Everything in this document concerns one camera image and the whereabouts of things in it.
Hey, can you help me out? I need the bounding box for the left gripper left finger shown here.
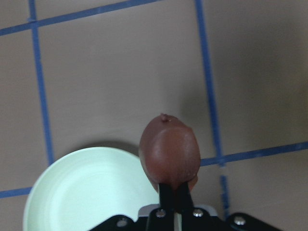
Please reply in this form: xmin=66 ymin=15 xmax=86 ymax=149
xmin=158 ymin=183 xmax=174 ymax=211

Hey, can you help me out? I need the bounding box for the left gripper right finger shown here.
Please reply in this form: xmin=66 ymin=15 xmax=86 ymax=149
xmin=178 ymin=182 xmax=193 ymax=212

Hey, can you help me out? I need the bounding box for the light green plate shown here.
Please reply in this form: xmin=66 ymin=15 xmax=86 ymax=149
xmin=23 ymin=147 xmax=158 ymax=231

